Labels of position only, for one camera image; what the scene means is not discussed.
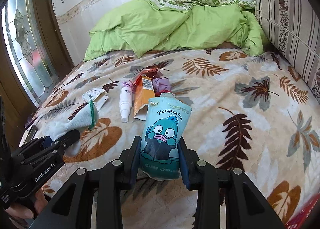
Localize red foot patch pouch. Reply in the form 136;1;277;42
132;68;164;97

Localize teal cartoon tissue pack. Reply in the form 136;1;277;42
139;93;192;180

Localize orange cardboard box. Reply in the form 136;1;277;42
133;76;155;121

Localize black smartphone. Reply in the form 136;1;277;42
24;125;38;144

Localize white spray bottle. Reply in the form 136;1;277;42
119;86;132;123

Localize stained glass door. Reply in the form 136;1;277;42
1;0;74;127

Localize striped floral cushion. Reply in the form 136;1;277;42
255;0;319;100

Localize person left hand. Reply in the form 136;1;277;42
5;188;48;219

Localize green quilt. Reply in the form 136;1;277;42
85;0;268;61

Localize leaf pattern blanket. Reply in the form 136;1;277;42
34;49;319;228

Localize purple paper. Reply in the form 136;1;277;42
152;77;171;94

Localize white pill box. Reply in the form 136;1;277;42
81;88;108;111

